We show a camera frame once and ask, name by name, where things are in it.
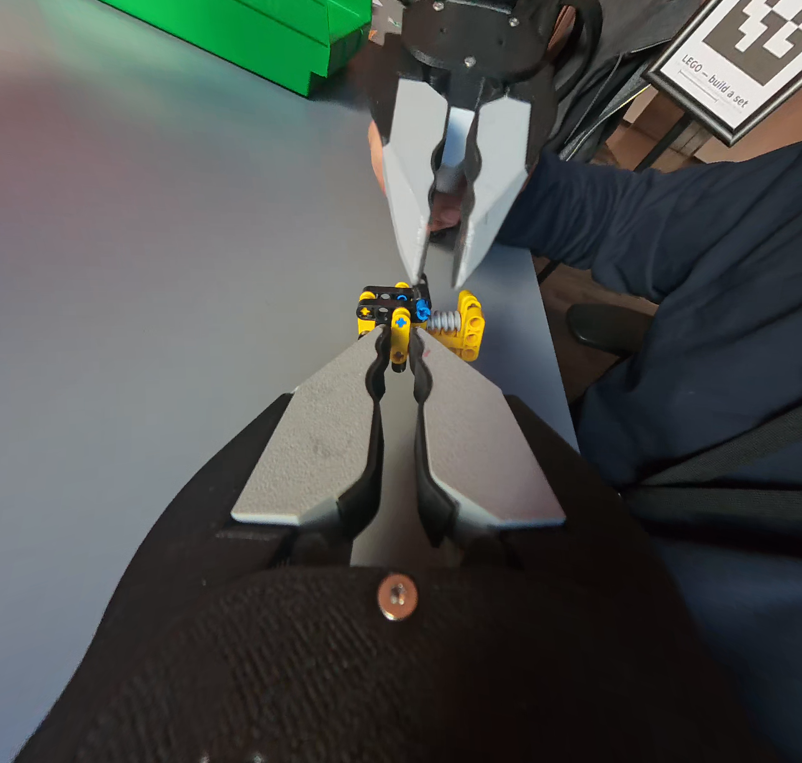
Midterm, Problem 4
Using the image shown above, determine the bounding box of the black framed sign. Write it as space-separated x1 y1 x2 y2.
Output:
642 0 802 147

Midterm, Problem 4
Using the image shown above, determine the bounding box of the black sign stand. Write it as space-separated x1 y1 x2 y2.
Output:
634 116 695 172

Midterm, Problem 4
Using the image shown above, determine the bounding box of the grey jacket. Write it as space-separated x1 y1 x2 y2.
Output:
554 0 704 163

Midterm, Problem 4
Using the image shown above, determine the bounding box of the person's right forearm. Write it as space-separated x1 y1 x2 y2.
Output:
498 145 802 313

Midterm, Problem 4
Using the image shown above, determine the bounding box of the black backpack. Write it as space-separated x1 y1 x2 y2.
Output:
551 0 604 96

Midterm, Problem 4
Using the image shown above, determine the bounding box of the black chair armrest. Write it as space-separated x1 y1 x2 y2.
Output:
567 304 657 358

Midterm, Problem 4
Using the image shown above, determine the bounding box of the person's right hand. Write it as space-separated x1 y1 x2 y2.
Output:
429 189 466 232

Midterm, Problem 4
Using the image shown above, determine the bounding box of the yellow black lego assembly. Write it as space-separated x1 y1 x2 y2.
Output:
357 283 485 373

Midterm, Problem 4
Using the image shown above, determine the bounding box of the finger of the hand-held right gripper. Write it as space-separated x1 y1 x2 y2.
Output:
382 79 450 285
451 94 532 289

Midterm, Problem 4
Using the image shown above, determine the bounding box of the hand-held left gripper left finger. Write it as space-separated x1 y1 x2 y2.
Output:
231 326 386 539

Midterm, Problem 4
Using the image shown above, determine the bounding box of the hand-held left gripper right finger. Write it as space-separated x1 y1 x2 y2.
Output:
410 327 566 549

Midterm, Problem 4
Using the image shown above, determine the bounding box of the black waist strap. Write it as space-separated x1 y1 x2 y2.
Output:
623 484 802 541

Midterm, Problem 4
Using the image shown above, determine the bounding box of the green plastic bin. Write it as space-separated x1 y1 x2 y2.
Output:
25 0 375 97

